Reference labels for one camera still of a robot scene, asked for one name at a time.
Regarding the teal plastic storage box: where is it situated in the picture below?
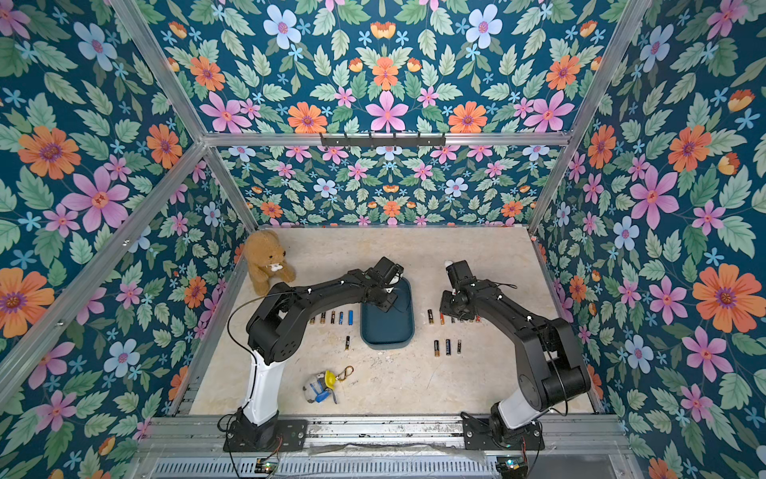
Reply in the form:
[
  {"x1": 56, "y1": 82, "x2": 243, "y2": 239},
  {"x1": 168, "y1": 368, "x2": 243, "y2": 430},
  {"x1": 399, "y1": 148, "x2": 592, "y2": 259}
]
[{"x1": 360, "y1": 279, "x2": 415, "y2": 350}]

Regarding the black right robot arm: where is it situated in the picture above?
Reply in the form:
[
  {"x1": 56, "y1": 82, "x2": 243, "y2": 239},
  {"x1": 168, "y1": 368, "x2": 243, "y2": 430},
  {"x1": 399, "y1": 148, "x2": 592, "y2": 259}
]
[{"x1": 439, "y1": 281, "x2": 592, "y2": 431}]

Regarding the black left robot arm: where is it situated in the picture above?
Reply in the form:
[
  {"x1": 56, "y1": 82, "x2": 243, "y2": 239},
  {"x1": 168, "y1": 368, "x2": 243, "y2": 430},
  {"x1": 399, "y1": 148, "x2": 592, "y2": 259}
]
[{"x1": 241, "y1": 259, "x2": 403, "y2": 427}]

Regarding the brown teddy bear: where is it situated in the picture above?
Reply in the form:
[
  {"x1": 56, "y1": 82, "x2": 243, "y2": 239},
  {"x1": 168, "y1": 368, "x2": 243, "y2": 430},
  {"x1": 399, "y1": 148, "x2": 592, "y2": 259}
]
[{"x1": 243, "y1": 230, "x2": 296, "y2": 297}]

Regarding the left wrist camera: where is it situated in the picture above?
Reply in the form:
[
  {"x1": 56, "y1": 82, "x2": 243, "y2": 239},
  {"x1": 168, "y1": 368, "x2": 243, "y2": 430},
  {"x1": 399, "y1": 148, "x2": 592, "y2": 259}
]
[{"x1": 368, "y1": 257, "x2": 404, "y2": 287}]

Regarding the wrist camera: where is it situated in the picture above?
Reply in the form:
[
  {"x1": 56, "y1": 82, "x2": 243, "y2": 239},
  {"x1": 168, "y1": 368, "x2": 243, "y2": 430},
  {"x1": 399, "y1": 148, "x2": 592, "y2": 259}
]
[
  {"x1": 368, "y1": 257, "x2": 404, "y2": 287},
  {"x1": 446, "y1": 261, "x2": 477, "y2": 291}
]

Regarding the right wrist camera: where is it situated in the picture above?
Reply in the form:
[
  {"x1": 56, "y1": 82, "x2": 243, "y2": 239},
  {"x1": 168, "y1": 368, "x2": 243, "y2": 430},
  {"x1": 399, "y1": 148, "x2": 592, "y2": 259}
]
[{"x1": 446, "y1": 261, "x2": 477, "y2": 291}]

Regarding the keychain toy with yellow cap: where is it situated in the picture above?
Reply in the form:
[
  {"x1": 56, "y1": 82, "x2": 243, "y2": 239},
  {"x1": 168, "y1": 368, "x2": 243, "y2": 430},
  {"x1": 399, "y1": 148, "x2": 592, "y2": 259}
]
[{"x1": 302, "y1": 365, "x2": 355, "y2": 404}]

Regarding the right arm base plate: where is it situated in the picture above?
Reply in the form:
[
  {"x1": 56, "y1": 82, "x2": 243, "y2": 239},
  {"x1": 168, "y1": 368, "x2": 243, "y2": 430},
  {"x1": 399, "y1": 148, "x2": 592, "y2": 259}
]
[{"x1": 460, "y1": 412, "x2": 545, "y2": 451}]

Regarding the black hook rail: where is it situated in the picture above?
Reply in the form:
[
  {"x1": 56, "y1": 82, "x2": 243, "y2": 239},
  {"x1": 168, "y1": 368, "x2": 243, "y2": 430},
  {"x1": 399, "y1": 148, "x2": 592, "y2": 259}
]
[{"x1": 319, "y1": 133, "x2": 447, "y2": 149}]

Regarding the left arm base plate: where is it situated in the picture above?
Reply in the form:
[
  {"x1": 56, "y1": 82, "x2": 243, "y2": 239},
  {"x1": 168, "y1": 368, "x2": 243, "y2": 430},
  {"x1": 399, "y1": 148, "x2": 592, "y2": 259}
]
[{"x1": 223, "y1": 417, "x2": 308, "y2": 453}]

